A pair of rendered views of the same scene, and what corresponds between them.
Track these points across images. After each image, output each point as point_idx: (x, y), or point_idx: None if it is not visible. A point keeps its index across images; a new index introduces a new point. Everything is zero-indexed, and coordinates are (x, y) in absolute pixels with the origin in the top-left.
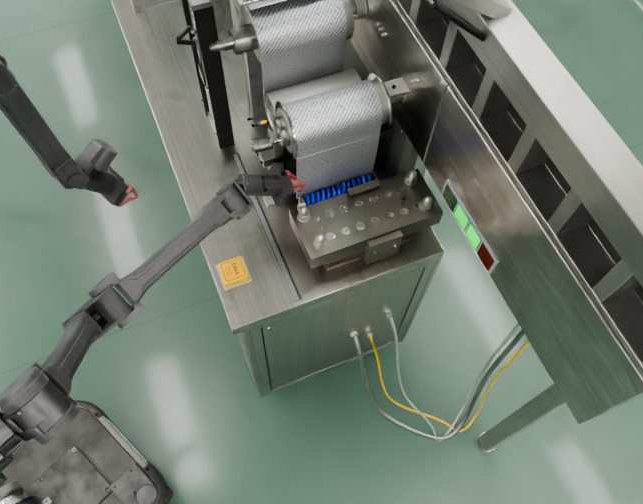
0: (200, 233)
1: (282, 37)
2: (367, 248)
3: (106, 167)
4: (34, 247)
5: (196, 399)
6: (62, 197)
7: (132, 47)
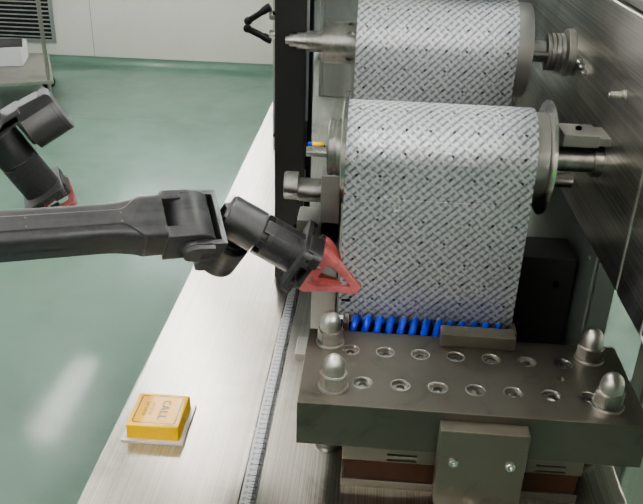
0: (88, 222)
1: (398, 29)
2: (438, 442)
3: (41, 135)
4: (13, 451)
5: None
6: (95, 408)
7: (243, 171)
